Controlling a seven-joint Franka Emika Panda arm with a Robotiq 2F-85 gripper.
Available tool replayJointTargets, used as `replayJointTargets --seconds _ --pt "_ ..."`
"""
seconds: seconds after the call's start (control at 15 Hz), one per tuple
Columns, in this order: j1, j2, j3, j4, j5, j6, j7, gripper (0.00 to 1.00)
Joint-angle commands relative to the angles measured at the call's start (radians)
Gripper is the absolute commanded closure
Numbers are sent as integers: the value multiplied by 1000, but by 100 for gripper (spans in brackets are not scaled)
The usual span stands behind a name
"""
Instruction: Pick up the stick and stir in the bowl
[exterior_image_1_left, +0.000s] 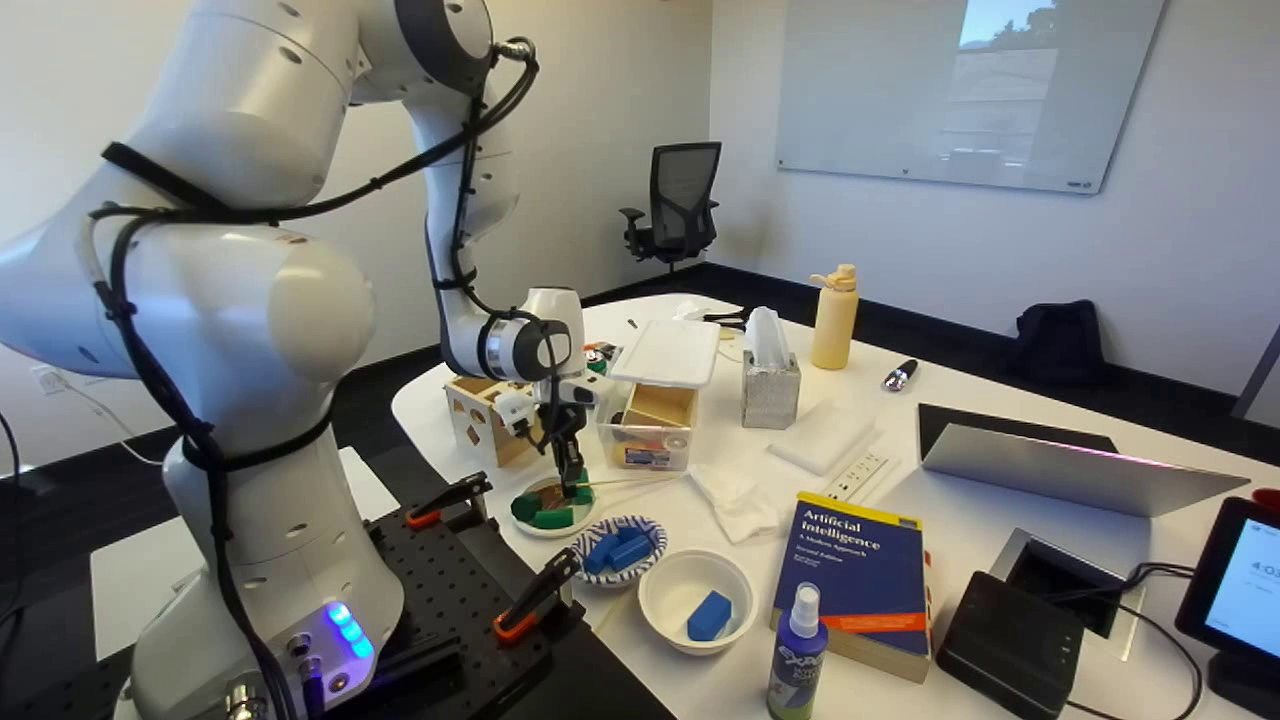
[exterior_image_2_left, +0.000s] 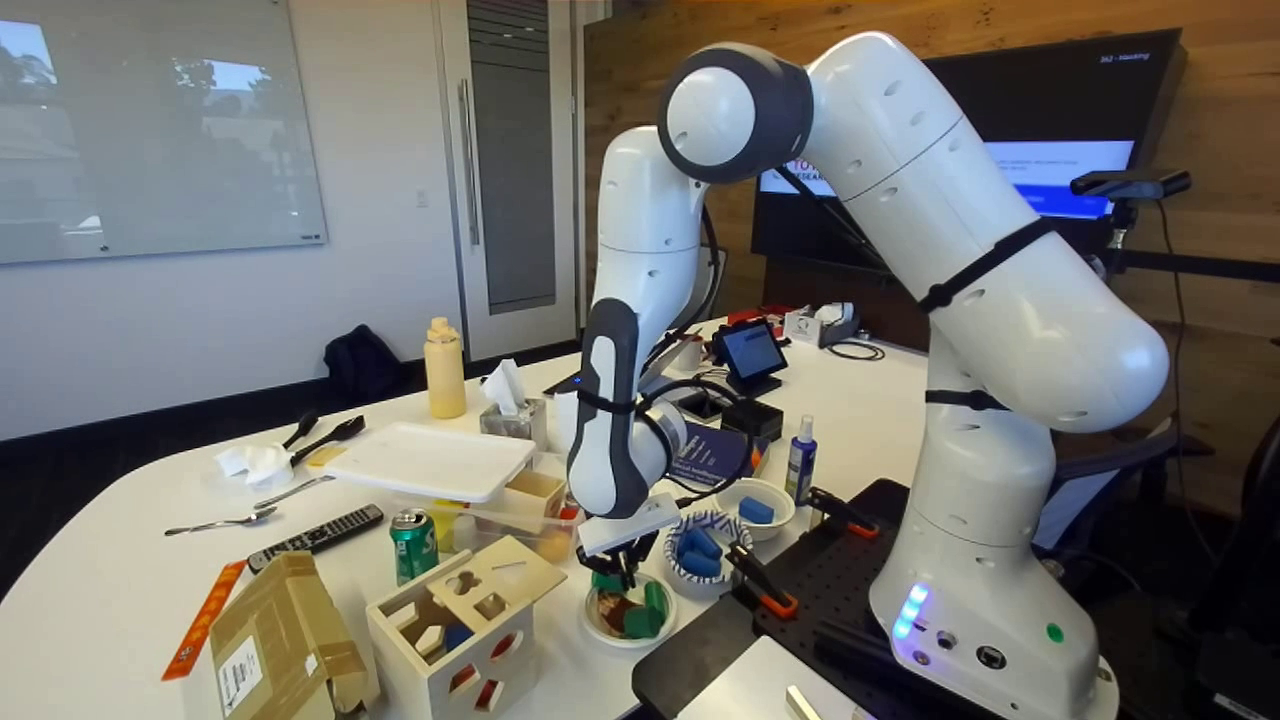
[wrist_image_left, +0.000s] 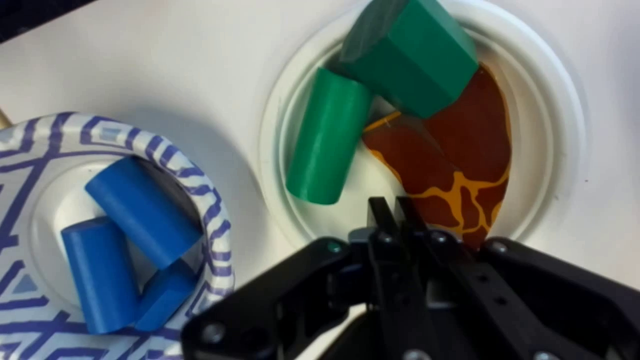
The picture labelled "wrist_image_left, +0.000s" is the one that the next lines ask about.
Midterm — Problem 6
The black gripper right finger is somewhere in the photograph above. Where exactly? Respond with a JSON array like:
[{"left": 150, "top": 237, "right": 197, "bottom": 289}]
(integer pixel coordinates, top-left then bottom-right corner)
[{"left": 395, "top": 196, "right": 640, "bottom": 360}]

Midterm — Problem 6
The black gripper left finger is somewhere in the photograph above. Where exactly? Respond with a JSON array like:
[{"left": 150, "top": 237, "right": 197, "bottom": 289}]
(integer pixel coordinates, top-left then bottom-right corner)
[{"left": 179, "top": 196, "right": 410, "bottom": 360}]

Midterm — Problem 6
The shallow white bowl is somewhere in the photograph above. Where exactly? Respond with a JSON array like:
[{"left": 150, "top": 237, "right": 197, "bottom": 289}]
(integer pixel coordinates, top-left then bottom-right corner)
[{"left": 257, "top": 0, "right": 588, "bottom": 252}]

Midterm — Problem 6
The blue patterned paper bowl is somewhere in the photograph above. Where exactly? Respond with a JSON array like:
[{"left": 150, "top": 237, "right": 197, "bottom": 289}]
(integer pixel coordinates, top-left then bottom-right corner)
[{"left": 0, "top": 109, "right": 235, "bottom": 360}]

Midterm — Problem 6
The small blue block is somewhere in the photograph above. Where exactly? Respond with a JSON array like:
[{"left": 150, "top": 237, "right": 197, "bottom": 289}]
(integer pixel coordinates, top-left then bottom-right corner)
[{"left": 135, "top": 257, "right": 202, "bottom": 332}]

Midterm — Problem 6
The brown giraffe pattern block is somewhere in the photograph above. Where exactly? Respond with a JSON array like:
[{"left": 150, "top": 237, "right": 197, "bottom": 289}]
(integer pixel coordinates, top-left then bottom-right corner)
[{"left": 361, "top": 62, "right": 514, "bottom": 248}]

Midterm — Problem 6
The green cylinder block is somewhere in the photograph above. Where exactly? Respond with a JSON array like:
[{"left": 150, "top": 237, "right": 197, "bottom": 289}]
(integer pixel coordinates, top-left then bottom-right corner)
[{"left": 286, "top": 65, "right": 375, "bottom": 205}]

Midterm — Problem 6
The blue cylinder block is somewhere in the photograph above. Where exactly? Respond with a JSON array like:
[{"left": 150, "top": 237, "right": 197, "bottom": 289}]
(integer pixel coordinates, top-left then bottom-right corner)
[
  {"left": 59, "top": 215, "right": 145, "bottom": 335},
  {"left": 84, "top": 155, "right": 206, "bottom": 272}
]

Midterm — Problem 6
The green prism block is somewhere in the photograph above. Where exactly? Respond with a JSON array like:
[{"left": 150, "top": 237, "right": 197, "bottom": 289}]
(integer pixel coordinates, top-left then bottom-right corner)
[{"left": 336, "top": 0, "right": 482, "bottom": 119}]

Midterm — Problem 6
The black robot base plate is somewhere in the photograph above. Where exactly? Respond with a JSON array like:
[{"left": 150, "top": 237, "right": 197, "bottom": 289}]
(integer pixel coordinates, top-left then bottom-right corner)
[{"left": 0, "top": 0, "right": 96, "bottom": 44}]

